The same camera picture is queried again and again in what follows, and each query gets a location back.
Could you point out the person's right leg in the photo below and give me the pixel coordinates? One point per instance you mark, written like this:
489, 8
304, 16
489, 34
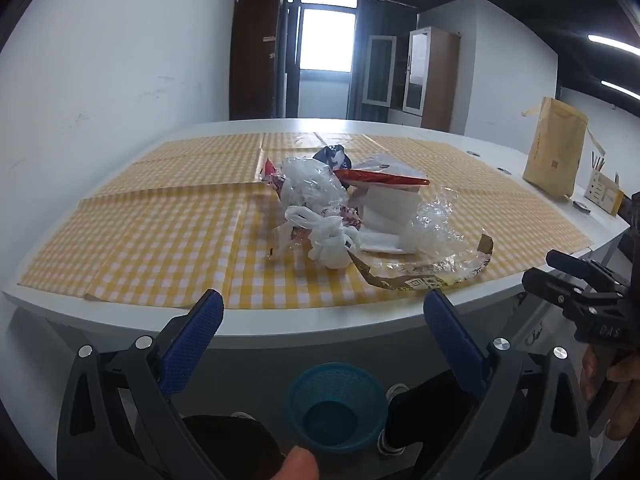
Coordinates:
430, 410

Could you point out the ceiling light strip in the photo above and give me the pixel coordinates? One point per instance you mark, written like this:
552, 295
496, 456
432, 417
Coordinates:
612, 43
620, 88

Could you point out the dark blue curtain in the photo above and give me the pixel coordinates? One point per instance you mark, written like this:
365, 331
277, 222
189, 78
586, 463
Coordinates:
372, 20

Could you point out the dark blue snack wrapper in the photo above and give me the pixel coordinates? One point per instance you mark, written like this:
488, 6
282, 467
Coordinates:
332, 156

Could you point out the clear plastic bag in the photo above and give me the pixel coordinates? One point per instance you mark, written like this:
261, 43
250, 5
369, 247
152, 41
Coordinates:
312, 180

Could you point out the blue plastic mesh basket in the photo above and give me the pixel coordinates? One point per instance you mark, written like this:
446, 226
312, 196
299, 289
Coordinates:
335, 405

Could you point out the white plastic bag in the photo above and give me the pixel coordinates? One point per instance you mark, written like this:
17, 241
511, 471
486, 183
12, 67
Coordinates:
325, 240

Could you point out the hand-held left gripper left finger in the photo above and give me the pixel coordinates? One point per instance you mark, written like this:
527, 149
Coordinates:
192, 345

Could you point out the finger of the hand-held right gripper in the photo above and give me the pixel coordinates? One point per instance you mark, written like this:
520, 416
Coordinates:
550, 285
567, 260

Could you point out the beige pen holder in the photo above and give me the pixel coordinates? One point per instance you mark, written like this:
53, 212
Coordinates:
602, 190

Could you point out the red snack wrapper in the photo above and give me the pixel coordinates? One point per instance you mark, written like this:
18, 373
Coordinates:
272, 175

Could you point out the white pouch with red edge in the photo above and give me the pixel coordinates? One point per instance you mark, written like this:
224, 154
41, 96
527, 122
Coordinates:
390, 197

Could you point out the person's left white shoe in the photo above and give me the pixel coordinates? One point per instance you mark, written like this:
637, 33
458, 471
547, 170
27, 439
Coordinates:
243, 415

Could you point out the brown paper bag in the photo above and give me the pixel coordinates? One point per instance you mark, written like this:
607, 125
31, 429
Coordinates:
555, 150

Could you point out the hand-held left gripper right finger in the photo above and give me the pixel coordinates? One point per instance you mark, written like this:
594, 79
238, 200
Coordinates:
455, 345

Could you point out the wooden cabinet with glass doors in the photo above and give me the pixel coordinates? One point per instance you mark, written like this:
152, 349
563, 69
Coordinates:
432, 80

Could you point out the person's left hand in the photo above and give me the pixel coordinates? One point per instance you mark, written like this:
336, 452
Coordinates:
299, 465

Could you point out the tall brown cabinet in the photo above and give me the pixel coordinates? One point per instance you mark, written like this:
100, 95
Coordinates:
252, 55

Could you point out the glass balcony door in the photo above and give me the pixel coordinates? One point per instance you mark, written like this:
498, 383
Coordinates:
325, 45

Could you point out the person's right hand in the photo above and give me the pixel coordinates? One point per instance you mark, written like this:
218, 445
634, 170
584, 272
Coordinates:
627, 377

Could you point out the clear wrapper with brown rim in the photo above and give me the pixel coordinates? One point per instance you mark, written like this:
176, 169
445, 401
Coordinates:
425, 280

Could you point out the yellow checkered tablecloth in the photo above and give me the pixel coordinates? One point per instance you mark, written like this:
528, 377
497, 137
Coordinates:
165, 225

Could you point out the white tissue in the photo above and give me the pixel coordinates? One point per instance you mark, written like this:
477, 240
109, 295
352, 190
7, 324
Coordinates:
382, 242

